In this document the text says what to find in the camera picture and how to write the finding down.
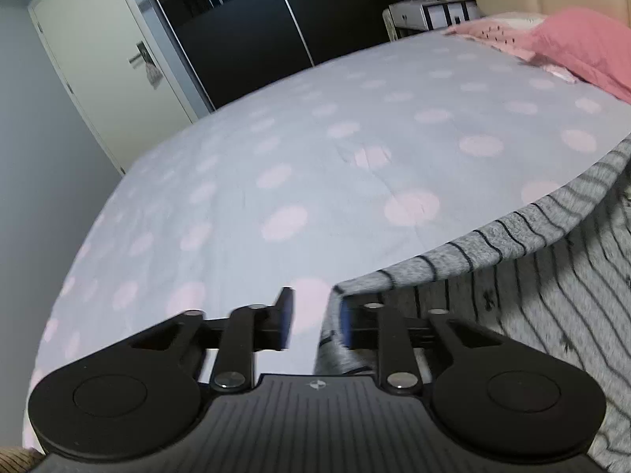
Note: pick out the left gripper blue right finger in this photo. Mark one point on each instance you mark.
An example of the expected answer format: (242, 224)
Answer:
(380, 328)

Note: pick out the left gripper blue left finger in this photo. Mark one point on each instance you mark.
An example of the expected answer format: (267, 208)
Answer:
(248, 330)

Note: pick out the grey striped pyjama pants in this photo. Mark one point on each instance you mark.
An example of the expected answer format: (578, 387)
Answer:
(554, 275)

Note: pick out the polka dot bed sheet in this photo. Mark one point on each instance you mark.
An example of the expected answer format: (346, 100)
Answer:
(329, 175)

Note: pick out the cream room door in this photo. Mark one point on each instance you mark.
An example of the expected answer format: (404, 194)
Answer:
(123, 74)

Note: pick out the black sliding wardrobe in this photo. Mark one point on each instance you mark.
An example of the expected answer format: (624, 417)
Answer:
(235, 47)

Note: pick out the white bedside table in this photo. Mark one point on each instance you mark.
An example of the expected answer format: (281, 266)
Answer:
(419, 16)

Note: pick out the patterned pink pillow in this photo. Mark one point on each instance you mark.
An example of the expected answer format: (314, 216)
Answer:
(503, 32)

